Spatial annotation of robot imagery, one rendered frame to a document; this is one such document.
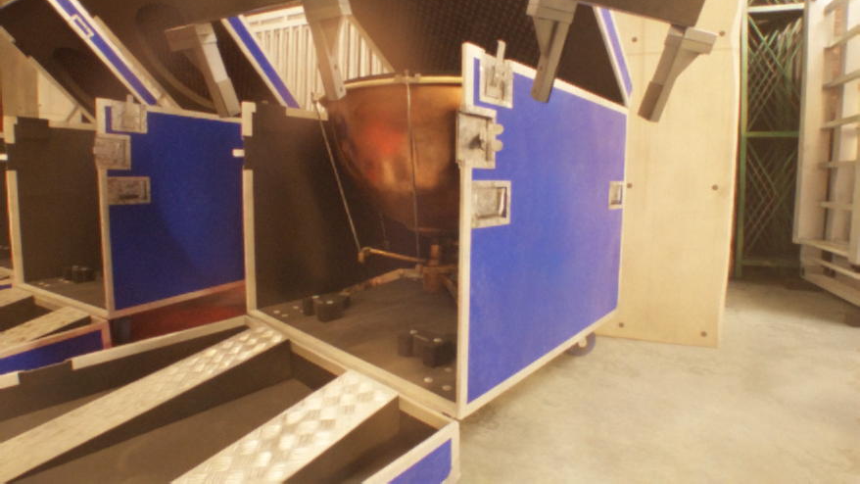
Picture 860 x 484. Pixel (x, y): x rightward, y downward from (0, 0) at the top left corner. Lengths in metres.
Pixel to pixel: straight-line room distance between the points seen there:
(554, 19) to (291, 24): 3.58
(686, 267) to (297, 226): 1.62
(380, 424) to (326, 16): 0.88
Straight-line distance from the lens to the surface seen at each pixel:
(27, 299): 2.47
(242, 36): 2.29
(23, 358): 1.86
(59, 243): 2.75
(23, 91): 5.04
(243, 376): 1.45
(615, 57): 1.69
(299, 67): 3.80
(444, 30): 1.94
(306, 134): 1.83
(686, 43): 0.53
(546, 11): 0.46
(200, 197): 2.06
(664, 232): 2.01
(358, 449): 1.07
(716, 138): 2.03
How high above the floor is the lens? 0.69
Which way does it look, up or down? 5 degrees down
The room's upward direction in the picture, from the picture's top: 1 degrees clockwise
